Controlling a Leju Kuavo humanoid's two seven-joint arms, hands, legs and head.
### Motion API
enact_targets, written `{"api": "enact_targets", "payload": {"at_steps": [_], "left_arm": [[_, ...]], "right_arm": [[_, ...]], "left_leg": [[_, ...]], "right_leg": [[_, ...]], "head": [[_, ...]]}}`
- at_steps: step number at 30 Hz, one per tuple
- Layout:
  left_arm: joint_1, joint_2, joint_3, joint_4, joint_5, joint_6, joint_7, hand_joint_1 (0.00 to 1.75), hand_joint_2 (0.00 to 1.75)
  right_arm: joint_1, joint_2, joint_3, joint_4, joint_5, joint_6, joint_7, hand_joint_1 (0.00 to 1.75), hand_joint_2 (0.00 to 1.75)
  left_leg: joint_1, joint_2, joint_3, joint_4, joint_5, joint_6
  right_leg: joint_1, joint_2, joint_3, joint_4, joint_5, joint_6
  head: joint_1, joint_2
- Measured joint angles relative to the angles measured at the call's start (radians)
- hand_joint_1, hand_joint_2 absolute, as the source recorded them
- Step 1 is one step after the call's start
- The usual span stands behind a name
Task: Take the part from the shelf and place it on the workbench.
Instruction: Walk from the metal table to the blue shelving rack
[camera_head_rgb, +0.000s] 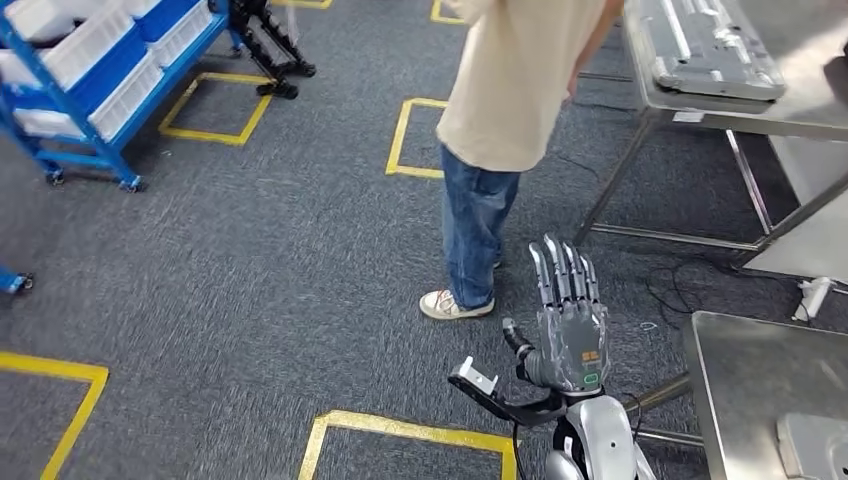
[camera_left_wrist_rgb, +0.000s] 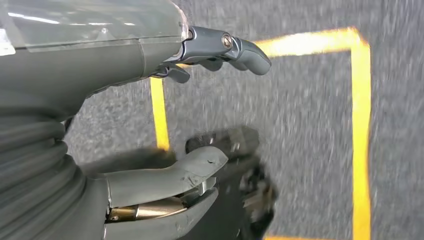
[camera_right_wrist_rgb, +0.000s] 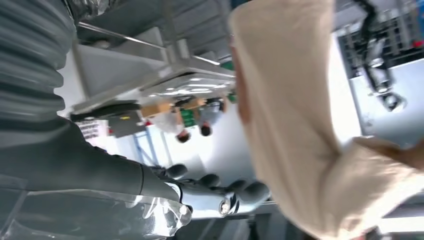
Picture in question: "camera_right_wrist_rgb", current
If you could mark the steel workbench table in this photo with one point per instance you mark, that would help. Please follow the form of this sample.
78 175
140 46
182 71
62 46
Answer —
185 74

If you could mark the person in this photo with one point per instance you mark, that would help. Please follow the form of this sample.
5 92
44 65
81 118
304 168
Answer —
169 124
210 114
291 99

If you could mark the open cardboard box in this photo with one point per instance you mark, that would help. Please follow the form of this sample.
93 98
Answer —
155 109

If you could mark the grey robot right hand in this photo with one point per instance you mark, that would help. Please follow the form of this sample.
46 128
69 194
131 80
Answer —
66 165

